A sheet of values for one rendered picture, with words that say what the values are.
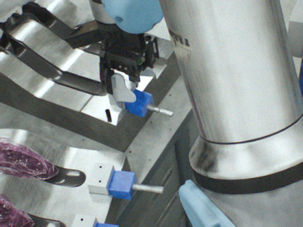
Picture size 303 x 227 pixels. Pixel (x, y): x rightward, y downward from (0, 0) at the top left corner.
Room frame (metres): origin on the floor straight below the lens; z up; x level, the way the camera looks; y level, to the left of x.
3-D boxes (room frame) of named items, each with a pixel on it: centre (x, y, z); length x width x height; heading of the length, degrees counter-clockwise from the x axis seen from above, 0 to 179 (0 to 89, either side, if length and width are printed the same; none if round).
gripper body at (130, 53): (0.66, 0.03, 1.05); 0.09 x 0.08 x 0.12; 53
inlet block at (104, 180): (0.49, 0.07, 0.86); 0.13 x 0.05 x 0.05; 70
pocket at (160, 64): (0.76, -0.01, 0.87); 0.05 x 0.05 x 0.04; 53
